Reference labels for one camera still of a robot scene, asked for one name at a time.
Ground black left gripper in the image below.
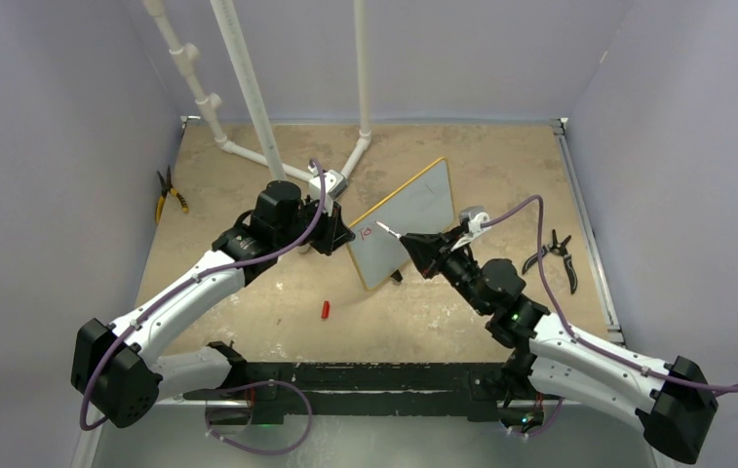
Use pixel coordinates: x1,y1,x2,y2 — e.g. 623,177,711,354
276,194,354,256

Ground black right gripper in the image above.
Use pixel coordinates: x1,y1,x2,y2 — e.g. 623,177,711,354
401,226,488,316

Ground red whiteboard marker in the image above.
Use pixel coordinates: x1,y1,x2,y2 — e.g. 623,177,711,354
375,221,403,240

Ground yellow-framed whiteboard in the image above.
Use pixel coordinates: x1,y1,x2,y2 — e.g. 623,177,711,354
348,158,455,291

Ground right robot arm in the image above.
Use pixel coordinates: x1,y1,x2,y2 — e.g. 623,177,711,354
400,233,719,464

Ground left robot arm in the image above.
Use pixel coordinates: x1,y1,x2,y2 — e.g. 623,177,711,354
70,175,355,430

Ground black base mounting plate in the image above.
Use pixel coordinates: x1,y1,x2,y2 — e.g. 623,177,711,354
184,342,537,425

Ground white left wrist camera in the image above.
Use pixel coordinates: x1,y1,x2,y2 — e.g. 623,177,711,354
308,170,348,213

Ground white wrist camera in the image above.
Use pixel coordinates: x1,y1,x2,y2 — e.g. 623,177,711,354
451,206,490,252
308,170,348,213

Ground white PVC pipe frame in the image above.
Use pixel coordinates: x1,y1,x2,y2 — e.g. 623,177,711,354
142,0,372,181

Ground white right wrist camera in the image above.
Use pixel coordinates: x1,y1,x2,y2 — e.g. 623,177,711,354
451,206,490,252

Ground black-handled pliers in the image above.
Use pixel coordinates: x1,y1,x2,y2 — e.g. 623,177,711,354
522,228,580,296

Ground yellow-handled pliers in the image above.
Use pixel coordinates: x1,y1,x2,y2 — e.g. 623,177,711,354
154,166,190,224

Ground aluminium frame rail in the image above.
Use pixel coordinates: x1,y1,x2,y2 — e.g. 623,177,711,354
71,360,214,468

